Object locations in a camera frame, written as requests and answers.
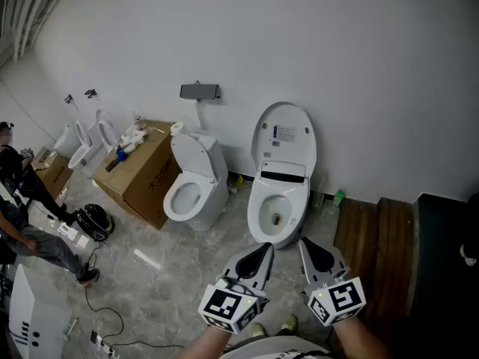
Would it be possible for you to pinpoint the person's white shirt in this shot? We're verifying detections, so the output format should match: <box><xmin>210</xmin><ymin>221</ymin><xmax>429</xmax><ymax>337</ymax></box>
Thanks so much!
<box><xmin>220</xmin><ymin>334</ymin><xmax>335</xmax><ymax>359</ymax></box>

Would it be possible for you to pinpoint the grey wall-mounted paper holder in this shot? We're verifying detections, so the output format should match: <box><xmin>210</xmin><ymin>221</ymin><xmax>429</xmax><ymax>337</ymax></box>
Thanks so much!
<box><xmin>180</xmin><ymin>80</ymin><xmax>221</xmax><ymax>100</ymax></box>

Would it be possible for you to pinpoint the large cardboard box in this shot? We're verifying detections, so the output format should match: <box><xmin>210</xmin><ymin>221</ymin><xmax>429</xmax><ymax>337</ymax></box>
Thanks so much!
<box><xmin>92</xmin><ymin>120</ymin><xmax>183</xmax><ymax>230</ymax></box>

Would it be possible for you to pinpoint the person's right forearm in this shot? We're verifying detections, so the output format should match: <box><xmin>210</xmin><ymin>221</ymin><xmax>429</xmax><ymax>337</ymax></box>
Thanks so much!
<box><xmin>331</xmin><ymin>316</ymin><xmax>394</xmax><ymax>359</ymax></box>

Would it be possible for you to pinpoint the black cabinet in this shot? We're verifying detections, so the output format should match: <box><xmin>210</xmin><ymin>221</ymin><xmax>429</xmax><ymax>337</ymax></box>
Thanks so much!
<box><xmin>406</xmin><ymin>191</ymin><xmax>479</xmax><ymax>359</ymax></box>

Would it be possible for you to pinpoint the white tankless toilet bowl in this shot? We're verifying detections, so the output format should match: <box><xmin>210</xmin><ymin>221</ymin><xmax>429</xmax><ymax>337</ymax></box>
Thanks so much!
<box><xmin>246</xmin><ymin>161</ymin><xmax>311</xmax><ymax>250</ymax></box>

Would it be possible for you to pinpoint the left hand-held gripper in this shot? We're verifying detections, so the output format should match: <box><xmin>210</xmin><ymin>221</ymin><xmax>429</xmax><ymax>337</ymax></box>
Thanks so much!
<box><xmin>197</xmin><ymin>242</ymin><xmax>276</xmax><ymax>335</ymax></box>

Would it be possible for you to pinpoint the black floor cable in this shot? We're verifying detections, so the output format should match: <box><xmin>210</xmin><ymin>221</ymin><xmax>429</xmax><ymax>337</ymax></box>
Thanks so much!
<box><xmin>84</xmin><ymin>241</ymin><xmax>185</xmax><ymax>352</ymax></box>

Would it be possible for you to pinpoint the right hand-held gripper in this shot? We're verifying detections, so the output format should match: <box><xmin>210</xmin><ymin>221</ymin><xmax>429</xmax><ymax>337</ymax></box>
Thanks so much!
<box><xmin>298</xmin><ymin>236</ymin><xmax>367</xmax><ymax>328</ymax></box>

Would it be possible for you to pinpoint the white panel board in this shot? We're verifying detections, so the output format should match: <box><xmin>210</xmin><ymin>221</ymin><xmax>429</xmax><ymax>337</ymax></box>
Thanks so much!
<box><xmin>7</xmin><ymin>263</ymin><xmax>74</xmax><ymax>359</ymax></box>

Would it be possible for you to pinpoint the grey slatted window blind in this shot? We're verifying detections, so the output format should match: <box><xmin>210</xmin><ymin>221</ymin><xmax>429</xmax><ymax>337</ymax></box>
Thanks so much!
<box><xmin>0</xmin><ymin>0</ymin><xmax>76</xmax><ymax>64</ymax></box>

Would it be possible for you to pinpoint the crumpled white tissue pile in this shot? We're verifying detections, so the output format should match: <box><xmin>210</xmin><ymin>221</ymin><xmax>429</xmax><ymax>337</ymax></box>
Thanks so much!
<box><xmin>119</xmin><ymin>127</ymin><xmax>147</xmax><ymax>153</ymax></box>

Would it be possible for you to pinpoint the black round device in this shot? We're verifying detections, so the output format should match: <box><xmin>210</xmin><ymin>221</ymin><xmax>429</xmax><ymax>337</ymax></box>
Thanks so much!
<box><xmin>76</xmin><ymin>203</ymin><xmax>115</xmax><ymax>243</ymax></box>

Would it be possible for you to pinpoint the person's left forearm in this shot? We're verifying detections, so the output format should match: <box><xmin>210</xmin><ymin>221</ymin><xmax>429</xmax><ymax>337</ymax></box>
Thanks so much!
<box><xmin>185</xmin><ymin>325</ymin><xmax>235</xmax><ymax>359</ymax></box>

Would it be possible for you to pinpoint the small cardboard box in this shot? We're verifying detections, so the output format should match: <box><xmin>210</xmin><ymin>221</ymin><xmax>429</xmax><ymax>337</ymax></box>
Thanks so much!
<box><xmin>31</xmin><ymin>147</ymin><xmax>74</xmax><ymax>201</ymax></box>

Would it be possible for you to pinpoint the white power strip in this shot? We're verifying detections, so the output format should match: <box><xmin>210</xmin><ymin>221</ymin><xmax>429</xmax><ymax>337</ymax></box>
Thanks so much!
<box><xmin>89</xmin><ymin>329</ymin><xmax>115</xmax><ymax>359</ymax></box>

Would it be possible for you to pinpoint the brown wooden step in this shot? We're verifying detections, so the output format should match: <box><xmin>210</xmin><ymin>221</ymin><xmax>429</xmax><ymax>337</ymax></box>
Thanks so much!
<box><xmin>332</xmin><ymin>196</ymin><xmax>420</xmax><ymax>336</ymax></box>

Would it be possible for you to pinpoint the white toilet with tank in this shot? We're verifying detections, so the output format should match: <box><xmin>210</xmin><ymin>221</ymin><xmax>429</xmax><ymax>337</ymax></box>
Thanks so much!
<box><xmin>163</xmin><ymin>131</ymin><xmax>230</xmax><ymax>233</ymax></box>

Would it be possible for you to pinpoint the plain white toilet lid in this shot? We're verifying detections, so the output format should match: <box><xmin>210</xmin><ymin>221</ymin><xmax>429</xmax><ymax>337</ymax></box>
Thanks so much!
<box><xmin>170</xmin><ymin>134</ymin><xmax>217</xmax><ymax>183</ymax></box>

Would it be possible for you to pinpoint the white handle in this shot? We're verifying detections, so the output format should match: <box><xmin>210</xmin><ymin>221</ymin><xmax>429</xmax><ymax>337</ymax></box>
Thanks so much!
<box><xmin>459</xmin><ymin>243</ymin><xmax>478</xmax><ymax>267</ymax></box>

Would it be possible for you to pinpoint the person's right shoe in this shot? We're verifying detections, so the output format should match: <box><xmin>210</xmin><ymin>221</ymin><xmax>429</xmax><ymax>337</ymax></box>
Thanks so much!
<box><xmin>280</xmin><ymin>314</ymin><xmax>299</xmax><ymax>333</ymax></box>

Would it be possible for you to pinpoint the plain white toilet seat ring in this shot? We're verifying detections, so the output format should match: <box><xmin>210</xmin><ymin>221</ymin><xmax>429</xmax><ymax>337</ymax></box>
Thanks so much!
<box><xmin>163</xmin><ymin>172</ymin><xmax>218</xmax><ymax>222</ymax></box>

